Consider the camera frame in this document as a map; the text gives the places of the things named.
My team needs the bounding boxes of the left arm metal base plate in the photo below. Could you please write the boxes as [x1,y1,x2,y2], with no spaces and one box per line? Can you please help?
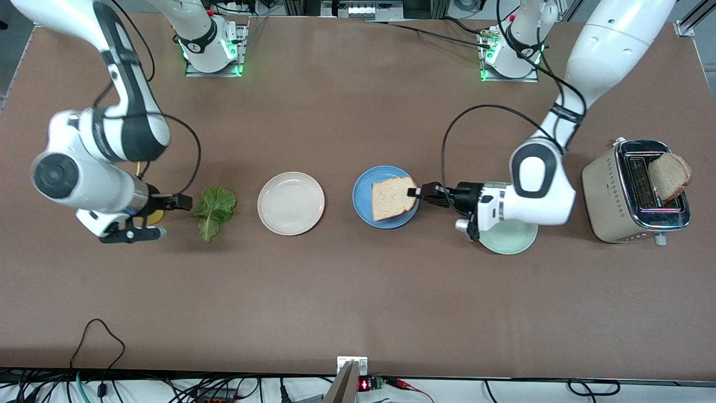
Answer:
[478,28,540,83]

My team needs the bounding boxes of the green lettuce leaf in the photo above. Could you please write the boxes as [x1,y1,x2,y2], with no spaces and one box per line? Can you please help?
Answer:
[194,186,238,243]

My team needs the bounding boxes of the yellow squeeze bottle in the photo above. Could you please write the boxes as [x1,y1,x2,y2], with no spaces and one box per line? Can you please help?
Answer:
[136,161,167,225]

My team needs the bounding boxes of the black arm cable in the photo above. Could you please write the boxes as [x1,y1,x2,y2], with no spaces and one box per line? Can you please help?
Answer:
[92,0,202,198]
[441,0,586,194]

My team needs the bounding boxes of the black oval cable loop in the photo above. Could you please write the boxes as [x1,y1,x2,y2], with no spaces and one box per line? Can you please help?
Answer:
[568,379,621,396]

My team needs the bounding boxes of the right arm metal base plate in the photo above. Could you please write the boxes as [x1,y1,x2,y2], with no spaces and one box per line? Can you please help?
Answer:
[185,16,249,78]

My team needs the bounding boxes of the beige chrome toaster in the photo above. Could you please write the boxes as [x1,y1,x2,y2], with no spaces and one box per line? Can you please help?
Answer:
[582,137,692,246]

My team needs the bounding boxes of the toasted bread slice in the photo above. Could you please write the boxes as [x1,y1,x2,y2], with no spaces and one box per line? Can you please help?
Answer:
[648,153,694,203]
[371,176,418,222]

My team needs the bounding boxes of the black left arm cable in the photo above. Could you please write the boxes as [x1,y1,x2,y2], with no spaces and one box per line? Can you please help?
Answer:
[441,0,586,194]

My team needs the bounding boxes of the pale green round plate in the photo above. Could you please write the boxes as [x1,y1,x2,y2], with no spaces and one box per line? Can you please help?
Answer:
[478,182,539,255]

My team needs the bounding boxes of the aluminium frame strut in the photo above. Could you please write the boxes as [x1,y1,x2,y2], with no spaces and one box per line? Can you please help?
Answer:
[685,0,716,26]

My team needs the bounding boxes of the white round plate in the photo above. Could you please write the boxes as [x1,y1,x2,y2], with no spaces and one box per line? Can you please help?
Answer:
[257,171,326,236]

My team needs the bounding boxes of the small metal edge bracket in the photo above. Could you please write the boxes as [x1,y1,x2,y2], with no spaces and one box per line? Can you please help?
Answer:
[337,357,369,376]

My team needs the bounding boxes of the red clip wires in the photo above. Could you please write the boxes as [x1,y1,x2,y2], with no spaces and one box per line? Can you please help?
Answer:
[384,376,434,403]

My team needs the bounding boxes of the blue round plate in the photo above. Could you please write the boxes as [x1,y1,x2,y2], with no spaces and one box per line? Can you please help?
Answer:
[352,165,420,229]

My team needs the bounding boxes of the grey camera pole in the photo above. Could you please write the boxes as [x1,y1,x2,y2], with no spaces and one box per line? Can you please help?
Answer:
[323,361,360,403]

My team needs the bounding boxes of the thin black cable loop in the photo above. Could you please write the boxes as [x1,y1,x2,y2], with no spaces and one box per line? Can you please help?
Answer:
[70,318,125,370]

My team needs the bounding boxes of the black cable on table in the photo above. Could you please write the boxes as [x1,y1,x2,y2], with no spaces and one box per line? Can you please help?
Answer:
[358,17,496,51]

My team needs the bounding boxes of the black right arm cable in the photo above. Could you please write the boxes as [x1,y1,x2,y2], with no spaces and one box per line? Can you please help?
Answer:
[92,0,202,198]

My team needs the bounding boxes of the grey electronics box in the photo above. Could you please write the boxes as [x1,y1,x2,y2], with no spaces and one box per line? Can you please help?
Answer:
[322,0,403,21]

